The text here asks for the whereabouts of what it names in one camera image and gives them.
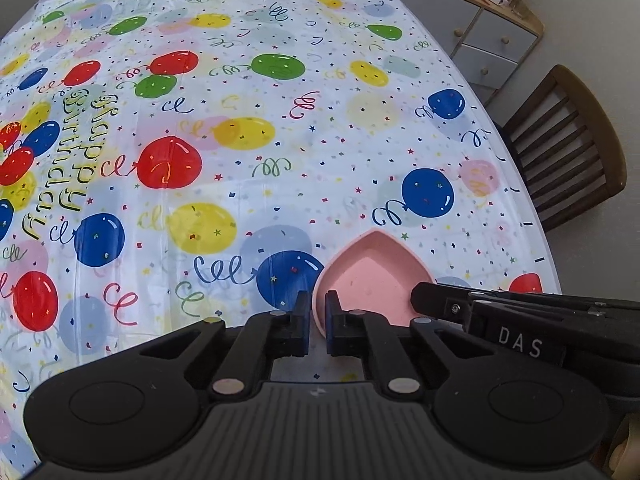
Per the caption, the grey drawer cabinet wooden top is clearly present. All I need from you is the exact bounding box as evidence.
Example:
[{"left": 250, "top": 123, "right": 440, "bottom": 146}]
[{"left": 362, "top": 0, "right": 546, "bottom": 107}]

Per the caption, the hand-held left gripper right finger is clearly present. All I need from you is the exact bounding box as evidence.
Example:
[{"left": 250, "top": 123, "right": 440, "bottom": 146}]
[{"left": 324, "top": 290, "right": 501, "bottom": 399}]

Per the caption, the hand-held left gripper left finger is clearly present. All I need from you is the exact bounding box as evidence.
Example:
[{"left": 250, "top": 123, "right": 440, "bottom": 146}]
[{"left": 137, "top": 291, "right": 312, "bottom": 399}]

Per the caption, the pink heart-shaped bowl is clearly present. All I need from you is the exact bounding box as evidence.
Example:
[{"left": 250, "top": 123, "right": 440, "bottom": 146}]
[{"left": 311, "top": 227, "right": 436, "bottom": 344}]

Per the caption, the dark wooden slatted chair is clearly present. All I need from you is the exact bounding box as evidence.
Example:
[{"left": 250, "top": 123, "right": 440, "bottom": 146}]
[{"left": 495, "top": 64, "right": 629, "bottom": 234}]

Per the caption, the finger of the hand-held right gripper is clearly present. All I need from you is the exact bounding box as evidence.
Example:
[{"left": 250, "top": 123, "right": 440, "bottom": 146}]
[{"left": 410, "top": 281, "right": 477, "bottom": 332}]

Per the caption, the balloon print tablecloth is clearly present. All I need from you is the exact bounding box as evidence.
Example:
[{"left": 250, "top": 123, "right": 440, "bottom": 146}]
[{"left": 0, "top": 0, "right": 562, "bottom": 467}]

